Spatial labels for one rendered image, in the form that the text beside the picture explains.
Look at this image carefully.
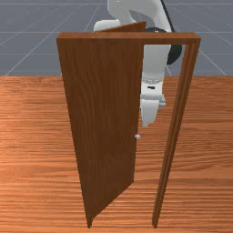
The brown wooden door leaf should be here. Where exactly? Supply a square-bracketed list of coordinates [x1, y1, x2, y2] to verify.
[57, 20, 147, 229]

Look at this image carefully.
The brown wooden door frame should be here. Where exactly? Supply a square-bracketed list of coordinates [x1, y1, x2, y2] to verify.
[56, 31, 202, 229]

